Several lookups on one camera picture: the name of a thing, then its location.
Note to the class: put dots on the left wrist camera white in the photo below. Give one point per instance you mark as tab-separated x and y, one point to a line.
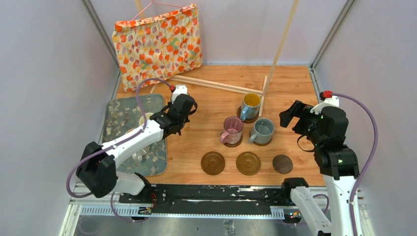
178	90

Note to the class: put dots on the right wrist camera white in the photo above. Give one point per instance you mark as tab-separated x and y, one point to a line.
328	102

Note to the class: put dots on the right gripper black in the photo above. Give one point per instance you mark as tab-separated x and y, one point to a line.
296	109

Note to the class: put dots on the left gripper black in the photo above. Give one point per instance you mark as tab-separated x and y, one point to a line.
186	119

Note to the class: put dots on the grey mug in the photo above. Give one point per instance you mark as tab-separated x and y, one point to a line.
264	126

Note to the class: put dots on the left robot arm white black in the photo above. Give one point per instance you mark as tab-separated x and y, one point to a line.
97	169

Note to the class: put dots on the small dark brown coaster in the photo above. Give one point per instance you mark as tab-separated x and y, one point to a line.
282	164

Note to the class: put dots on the cream mug on tray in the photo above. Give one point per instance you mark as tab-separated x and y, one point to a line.
145	117

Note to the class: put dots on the blue mug yellow inside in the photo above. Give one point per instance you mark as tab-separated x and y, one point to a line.
250	106

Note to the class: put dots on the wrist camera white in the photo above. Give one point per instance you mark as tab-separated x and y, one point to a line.
328	102
178	90

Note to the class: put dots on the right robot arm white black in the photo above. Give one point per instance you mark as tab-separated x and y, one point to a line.
338	164

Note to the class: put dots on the floral orange fabric bag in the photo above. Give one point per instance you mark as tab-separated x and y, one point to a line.
157	47

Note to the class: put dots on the white mug orange inside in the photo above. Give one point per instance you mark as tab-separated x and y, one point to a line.
139	156

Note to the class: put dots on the pink wire hanger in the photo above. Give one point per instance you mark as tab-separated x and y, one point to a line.
153	7

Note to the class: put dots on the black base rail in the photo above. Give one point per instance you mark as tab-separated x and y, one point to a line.
213	200

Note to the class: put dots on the pink mug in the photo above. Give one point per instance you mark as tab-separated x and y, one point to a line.
232	130

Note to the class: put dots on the floral grey tray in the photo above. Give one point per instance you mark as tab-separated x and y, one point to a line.
121	116

